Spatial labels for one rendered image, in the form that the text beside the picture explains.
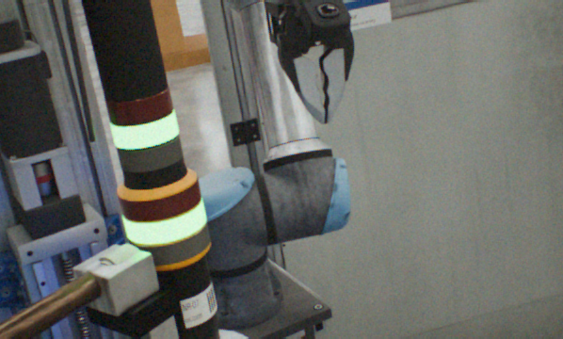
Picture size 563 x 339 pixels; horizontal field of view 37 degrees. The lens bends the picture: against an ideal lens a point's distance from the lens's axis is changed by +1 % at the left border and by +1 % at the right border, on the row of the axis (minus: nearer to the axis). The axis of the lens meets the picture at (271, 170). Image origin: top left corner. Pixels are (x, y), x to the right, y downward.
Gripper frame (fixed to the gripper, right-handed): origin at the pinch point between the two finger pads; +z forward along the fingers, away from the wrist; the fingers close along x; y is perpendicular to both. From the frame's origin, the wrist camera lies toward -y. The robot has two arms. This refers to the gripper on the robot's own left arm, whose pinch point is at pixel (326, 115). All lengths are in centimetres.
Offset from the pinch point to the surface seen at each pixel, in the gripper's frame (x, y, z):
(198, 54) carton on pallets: -106, 689, 130
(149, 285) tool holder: 28, -53, -10
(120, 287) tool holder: 29, -53, -11
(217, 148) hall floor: -62, 429, 141
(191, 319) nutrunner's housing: 26, -51, -7
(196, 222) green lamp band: 25, -51, -12
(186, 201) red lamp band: 25, -51, -14
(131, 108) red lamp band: 27, -51, -19
